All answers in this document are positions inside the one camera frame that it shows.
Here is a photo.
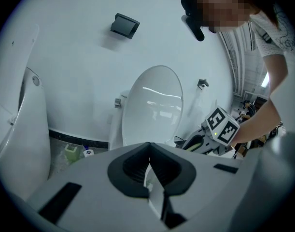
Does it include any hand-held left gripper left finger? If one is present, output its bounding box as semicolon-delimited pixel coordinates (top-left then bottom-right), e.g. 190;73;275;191
26;142;167;232

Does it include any brown staircase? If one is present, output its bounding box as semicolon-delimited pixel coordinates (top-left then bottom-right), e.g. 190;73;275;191
254;96;269;109

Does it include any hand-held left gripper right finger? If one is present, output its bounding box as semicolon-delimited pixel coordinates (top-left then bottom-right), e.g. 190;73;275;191
150;143;243;229

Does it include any white toilet with round button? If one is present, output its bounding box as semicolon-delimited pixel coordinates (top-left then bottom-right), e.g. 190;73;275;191
0;24;51;202

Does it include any green plastic container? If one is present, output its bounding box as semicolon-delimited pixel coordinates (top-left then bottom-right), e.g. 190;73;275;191
64;144;78;164

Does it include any black head-mounted camera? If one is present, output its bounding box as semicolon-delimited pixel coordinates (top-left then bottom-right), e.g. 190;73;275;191
181;0;205;43

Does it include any black wire mesh wastebasket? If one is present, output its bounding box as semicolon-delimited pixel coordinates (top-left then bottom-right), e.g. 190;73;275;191
173;134;192;147

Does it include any black wall paper holder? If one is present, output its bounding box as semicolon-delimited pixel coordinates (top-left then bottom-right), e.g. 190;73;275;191
110;13;140;40

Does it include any person's right forearm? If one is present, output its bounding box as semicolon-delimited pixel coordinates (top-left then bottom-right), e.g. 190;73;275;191
230;98;283;150

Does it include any white dotted shirt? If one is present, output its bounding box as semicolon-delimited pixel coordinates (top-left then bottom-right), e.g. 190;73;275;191
250;3;295;135

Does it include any long ceiling lamp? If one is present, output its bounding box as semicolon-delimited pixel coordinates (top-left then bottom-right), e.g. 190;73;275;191
260;72;270;88

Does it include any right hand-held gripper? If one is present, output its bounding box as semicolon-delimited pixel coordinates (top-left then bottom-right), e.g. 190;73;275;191
182;106;241;157

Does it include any person's head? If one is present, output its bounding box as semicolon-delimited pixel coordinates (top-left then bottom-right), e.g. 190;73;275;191
197;0;261;33

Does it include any small black wall hook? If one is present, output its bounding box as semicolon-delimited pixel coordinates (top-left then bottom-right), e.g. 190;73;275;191
197;78;210;89

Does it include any white toilet with chrome lever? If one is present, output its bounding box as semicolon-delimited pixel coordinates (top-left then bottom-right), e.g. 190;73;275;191
109;65;184;152

